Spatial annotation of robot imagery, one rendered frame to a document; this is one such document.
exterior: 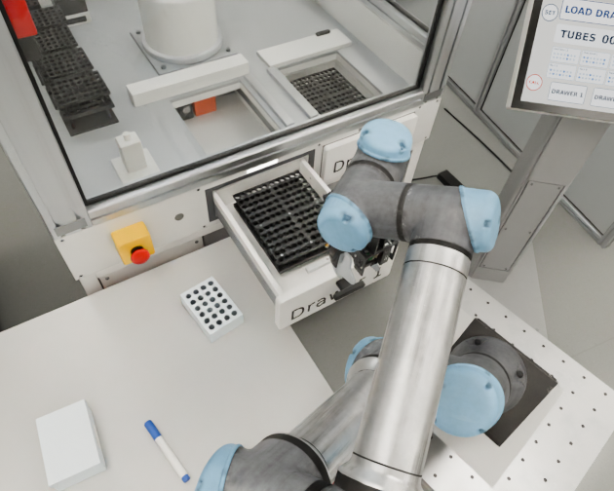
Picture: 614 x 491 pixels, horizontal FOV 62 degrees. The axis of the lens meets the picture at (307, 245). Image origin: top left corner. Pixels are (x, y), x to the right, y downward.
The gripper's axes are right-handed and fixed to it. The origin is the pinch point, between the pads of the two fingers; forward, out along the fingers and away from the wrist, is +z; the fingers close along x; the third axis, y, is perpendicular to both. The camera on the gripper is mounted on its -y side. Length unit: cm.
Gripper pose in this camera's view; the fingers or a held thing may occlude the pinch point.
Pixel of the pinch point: (347, 267)
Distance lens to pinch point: 99.1
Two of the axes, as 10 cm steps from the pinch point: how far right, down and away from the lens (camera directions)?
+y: 5.4, 6.9, -4.8
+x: 8.4, -4.0, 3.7
